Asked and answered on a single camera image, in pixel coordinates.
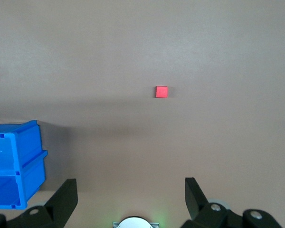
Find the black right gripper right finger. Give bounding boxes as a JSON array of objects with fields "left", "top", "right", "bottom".
[{"left": 181, "top": 177, "right": 284, "bottom": 228}]

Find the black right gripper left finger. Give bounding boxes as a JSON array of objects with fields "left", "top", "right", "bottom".
[{"left": 0, "top": 178, "right": 78, "bottom": 228}]

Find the small red cube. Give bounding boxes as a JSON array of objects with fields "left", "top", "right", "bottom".
[{"left": 155, "top": 85, "right": 169, "bottom": 98}]

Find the blue plastic storage bin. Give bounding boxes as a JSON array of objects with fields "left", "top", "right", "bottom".
[{"left": 0, "top": 120, "right": 48, "bottom": 210}]

